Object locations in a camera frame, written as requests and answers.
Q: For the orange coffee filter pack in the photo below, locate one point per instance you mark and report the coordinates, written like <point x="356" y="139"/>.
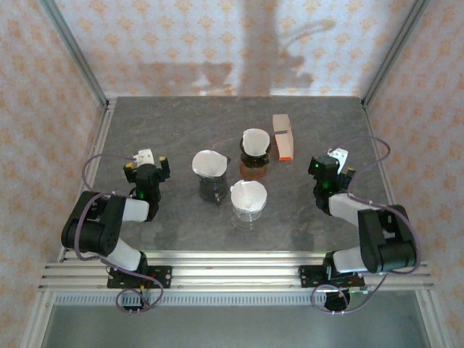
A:
<point x="284" y="145"/>

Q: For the orange glass server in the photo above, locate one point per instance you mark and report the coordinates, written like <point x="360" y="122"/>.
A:
<point x="253" y="174"/>

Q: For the clear glass server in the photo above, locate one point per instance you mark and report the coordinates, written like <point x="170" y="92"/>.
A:
<point x="248" y="224"/>

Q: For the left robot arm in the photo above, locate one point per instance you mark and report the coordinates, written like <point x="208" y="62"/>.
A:
<point x="90" y="232"/>

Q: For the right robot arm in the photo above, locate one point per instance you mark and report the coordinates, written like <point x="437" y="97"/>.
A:
<point x="384" y="246"/>

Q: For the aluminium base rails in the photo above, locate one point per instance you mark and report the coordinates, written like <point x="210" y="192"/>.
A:
<point x="235" y="275"/>

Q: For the grey metal panel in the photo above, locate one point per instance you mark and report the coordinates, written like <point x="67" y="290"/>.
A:
<point x="232" y="326"/>

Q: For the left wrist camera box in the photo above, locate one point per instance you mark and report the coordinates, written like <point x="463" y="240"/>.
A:
<point x="146" y="156"/>

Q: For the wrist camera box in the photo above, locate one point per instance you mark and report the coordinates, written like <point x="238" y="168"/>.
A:
<point x="339" y="156"/>
<point x="146" y="156"/>

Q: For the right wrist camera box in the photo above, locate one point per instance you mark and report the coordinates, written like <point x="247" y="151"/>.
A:
<point x="339" y="156"/>

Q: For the aluminium table side rail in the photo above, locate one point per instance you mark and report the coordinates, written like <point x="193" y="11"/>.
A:
<point x="375" y="145"/>
<point x="99" y="145"/>

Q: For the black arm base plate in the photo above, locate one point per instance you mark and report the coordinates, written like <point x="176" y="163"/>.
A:
<point x="163" y="277"/>
<point x="308" y="277"/>

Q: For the aluminium frame post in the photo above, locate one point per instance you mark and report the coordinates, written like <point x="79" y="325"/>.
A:
<point x="393" y="54"/>
<point x="78" y="58"/>

